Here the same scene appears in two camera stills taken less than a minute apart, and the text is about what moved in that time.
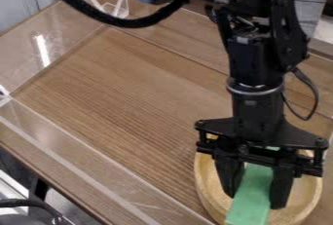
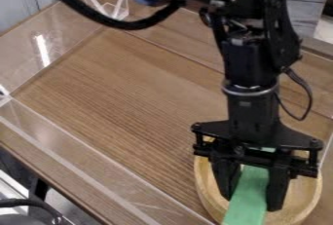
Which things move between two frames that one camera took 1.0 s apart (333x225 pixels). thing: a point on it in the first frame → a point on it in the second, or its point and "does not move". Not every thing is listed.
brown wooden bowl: [308, 192] does not move
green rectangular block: [252, 204] does not move
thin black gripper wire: [316, 98] → [311, 98]
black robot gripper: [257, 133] does not move
